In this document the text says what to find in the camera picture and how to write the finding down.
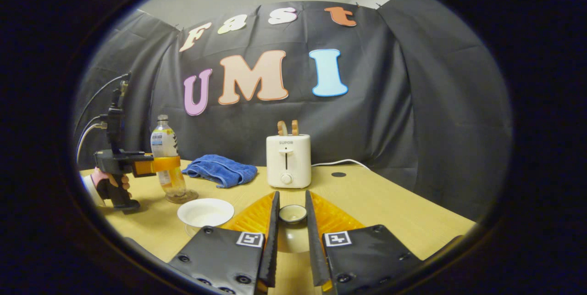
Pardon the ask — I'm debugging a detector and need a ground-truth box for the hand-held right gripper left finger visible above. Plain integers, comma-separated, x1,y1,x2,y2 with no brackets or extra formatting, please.
167,190,280,295

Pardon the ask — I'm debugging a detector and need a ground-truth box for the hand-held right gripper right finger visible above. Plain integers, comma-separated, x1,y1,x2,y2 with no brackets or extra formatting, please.
305,189,425,295

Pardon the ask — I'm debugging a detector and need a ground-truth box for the clear water bottle white label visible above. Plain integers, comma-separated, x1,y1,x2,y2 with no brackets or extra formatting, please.
150,115,188,199

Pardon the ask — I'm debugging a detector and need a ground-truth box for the cream teacup lid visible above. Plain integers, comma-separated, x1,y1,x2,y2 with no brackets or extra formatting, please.
275,204,313,254

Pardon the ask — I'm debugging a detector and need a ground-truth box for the cream ceramic teacup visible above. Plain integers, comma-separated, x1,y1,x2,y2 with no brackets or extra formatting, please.
177,198,235,231

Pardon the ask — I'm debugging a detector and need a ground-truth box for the blue towel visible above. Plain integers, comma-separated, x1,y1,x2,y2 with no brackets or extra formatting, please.
182,154,258,189

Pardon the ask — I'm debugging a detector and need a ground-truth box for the white toaster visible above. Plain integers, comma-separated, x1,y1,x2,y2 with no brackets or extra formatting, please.
266,134,312,189

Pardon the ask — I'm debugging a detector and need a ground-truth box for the black backdrop cloth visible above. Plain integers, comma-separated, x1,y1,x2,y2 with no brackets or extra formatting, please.
73,0,512,222

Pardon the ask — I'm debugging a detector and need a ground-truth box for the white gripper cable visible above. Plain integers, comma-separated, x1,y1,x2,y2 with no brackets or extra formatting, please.
76,122,108,163

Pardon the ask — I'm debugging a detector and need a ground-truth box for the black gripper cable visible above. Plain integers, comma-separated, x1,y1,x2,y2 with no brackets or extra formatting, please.
73,72,131,135

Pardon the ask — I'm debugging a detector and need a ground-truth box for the white toaster cable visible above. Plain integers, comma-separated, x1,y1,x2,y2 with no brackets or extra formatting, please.
311,159,371,170

